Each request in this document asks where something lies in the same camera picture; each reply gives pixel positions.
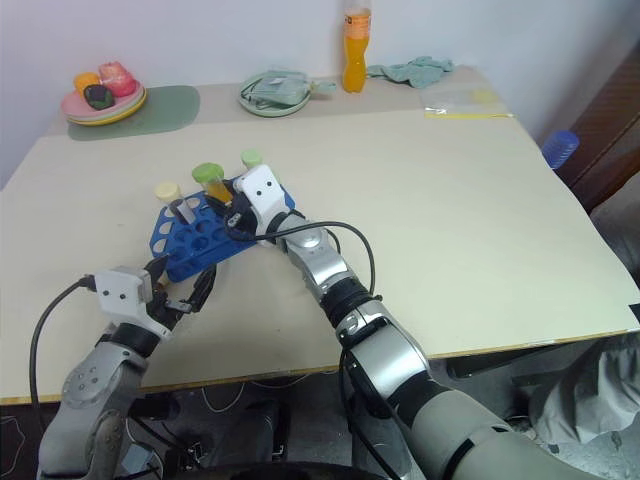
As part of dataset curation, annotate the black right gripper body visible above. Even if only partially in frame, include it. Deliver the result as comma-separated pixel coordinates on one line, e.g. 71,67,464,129
222,192,264,244

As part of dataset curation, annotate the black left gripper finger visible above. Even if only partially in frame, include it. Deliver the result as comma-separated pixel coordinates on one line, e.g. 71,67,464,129
188,264,219,314
144,255,170,289

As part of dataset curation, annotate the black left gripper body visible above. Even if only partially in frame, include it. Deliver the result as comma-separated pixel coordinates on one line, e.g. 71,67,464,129
144,287,195,332

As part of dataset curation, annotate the green-capped tube with orange liquid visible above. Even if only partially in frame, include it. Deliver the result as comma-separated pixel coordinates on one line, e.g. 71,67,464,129
191,162,236,207

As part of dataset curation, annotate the blue test tube rack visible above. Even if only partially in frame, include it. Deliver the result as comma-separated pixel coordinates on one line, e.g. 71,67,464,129
148,180,304,283

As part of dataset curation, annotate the cream-capped clear test tube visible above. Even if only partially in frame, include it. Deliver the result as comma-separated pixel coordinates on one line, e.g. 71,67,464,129
154,181,199,227

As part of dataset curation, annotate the green placemat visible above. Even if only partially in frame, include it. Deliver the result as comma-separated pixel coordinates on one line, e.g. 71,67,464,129
66,84,202,143

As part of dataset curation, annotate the packaged item on green plate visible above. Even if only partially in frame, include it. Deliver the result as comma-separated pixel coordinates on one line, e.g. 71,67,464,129
245,69,312,107

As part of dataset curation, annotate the stack of coloured plates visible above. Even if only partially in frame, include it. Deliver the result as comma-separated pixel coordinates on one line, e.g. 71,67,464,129
60,82,148,128

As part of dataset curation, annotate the black device under table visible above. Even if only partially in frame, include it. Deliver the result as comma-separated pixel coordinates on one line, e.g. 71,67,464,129
127,388,294,474

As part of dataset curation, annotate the pink toy peach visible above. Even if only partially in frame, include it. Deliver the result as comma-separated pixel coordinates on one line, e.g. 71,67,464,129
97,60,138,98

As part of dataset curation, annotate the dark toy mangosteen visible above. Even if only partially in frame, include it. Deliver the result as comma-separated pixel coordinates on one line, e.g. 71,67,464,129
82,84,117,110

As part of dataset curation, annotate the orange toy fruit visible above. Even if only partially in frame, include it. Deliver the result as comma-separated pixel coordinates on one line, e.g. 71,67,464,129
73,71,102,96

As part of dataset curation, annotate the orange juice bottle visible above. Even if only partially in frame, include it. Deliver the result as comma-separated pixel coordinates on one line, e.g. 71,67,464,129
341,0,374,94

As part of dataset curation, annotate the crumpled green cloth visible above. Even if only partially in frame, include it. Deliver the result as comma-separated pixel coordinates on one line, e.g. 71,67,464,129
366,55,456,91

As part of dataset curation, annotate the clear zip plastic bag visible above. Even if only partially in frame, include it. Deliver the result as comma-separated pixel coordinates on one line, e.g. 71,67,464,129
422,88,517,121

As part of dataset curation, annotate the blue ribbed plastic cap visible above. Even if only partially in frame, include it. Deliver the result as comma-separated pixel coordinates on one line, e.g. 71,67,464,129
541,130,581,170

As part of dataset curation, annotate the dark wooden furniture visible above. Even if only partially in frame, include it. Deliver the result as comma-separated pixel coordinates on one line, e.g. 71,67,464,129
568,43,640,214

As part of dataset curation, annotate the grey fabric cover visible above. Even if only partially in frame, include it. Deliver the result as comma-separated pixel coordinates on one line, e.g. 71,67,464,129
528,183,640,447

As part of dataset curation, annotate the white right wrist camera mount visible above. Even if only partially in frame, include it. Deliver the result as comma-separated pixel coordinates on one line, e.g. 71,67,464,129
233,165,294,232

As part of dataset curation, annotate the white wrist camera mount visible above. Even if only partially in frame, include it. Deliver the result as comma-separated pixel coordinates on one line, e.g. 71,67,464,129
93,267,172,342
233,165,294,232

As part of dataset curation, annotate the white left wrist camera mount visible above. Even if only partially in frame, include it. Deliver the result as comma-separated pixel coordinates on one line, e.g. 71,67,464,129
93,267,172,342

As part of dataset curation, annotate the white cable under table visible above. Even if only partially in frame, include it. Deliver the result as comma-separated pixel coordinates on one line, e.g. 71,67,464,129
198,381,247,417

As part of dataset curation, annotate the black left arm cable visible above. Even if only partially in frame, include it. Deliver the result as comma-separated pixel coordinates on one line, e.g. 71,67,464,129
29,273,97,421

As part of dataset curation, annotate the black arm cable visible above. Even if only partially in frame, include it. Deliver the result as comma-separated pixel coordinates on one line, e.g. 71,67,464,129
254,221,381,480
29,273,97,421

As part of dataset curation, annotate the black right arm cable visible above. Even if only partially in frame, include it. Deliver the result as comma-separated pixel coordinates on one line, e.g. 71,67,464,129
254,221,381,480

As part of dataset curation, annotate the black table frame bar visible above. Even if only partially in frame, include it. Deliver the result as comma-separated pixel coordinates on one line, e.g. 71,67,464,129
446,344,596,382

